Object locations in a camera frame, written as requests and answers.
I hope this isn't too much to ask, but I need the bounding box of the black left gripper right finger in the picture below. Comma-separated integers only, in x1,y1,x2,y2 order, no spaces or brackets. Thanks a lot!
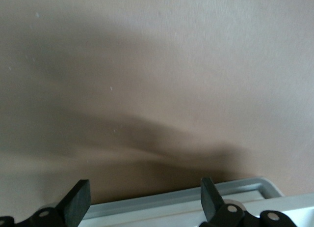
200,177,297,227

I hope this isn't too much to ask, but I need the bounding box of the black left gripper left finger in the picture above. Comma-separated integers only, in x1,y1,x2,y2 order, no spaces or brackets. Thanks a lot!
0,179,91,227

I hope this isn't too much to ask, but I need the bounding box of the white drawer cabinet grey frame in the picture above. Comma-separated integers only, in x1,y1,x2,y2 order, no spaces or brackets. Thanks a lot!
80,176,314,227

